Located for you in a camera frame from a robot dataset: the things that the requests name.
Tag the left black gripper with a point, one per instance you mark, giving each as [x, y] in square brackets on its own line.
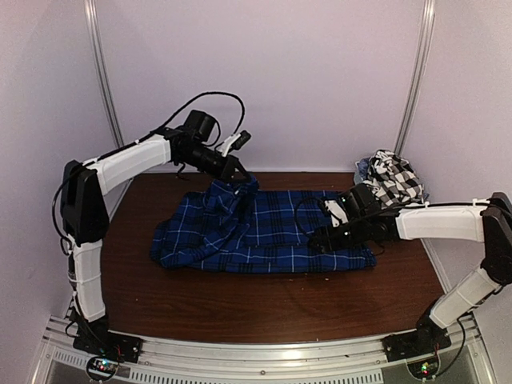
[227, 170]

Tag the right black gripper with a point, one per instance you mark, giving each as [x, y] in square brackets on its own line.
[326, 238]

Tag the blue plaid long sleeve shirt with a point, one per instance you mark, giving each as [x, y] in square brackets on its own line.
[243, 229]

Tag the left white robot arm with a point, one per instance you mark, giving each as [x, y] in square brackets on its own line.
[85, 185]

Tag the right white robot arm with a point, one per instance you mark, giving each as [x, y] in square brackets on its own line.
[358, 217]

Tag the light blue perforated basket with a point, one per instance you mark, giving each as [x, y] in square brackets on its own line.
[355, 177]

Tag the black white checked shirt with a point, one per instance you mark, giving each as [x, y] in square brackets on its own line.
[393, 181]

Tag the light blue checked shirt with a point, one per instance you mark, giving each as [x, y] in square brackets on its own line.
[363, 169]

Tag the right circuit board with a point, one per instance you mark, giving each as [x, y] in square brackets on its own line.
[423, 368]

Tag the circuit board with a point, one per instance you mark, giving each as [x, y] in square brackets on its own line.
[423, 368]
[101, 369]

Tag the left circuit board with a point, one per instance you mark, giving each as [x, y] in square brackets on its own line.
[101, 369]

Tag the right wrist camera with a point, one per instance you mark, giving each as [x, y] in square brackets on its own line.
[336, 212]

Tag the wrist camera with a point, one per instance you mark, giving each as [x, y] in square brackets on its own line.
[336, 212]
[233, 142]

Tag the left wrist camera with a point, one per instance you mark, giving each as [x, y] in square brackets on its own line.
[233, 142]

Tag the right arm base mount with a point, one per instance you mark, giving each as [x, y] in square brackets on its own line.
[426, 338]

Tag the left aluminium frame post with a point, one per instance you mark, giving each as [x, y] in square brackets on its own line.
[91, 15]

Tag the aluminium frame post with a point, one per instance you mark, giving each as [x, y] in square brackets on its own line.
[91, 15]
[425, 36]

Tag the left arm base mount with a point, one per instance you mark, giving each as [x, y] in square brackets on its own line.
[96, 338]

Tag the right aluminium frame post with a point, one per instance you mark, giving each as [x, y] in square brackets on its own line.
[425, 36]

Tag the front aluminium rail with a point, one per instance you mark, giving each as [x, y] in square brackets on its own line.
[353, 360]

